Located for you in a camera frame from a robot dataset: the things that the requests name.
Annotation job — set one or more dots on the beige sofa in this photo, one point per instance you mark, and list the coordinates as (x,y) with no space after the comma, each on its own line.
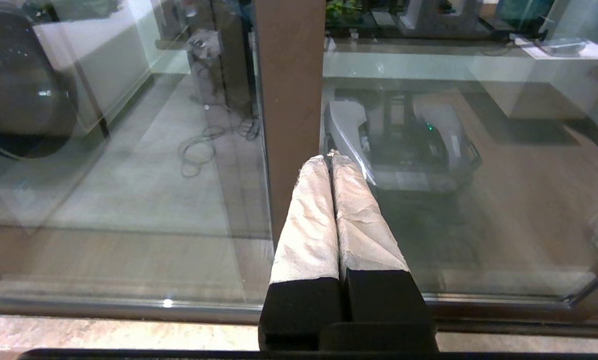
(93,60)

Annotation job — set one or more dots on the brown framed sliding glass door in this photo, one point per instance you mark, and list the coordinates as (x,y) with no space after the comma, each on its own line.
(479,225)

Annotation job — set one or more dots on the grey metal rail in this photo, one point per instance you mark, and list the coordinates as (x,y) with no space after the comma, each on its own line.
(529,327)

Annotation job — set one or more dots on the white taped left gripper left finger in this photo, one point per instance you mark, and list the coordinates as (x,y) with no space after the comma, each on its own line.
(306,240)

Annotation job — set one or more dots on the brown framed fixed glass panel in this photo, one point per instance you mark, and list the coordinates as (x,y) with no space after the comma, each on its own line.
(291,100)

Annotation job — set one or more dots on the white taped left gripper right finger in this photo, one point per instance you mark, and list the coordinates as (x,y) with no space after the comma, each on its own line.
(366,235)

